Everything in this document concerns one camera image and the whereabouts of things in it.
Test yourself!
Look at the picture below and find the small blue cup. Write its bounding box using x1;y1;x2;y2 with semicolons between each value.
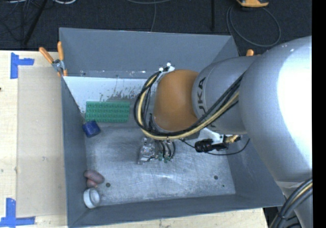
81;119;101;138

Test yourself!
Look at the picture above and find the grey metal bin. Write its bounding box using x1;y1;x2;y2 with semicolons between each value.
58;27;286;228

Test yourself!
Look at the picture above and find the small white cup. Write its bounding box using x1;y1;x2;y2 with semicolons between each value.
83;188;101;209

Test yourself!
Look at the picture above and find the brown cardboard board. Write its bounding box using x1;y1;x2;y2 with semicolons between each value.
15;65;68;219

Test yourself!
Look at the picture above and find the pink-brown lumpy toy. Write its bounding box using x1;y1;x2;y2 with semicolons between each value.
83;169;105;189

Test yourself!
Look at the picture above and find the black cylinder on white bracket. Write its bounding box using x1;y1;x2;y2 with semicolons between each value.
194;127;240;154

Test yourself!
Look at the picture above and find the green studded flat block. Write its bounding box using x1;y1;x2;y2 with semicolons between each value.
84;100;131;124

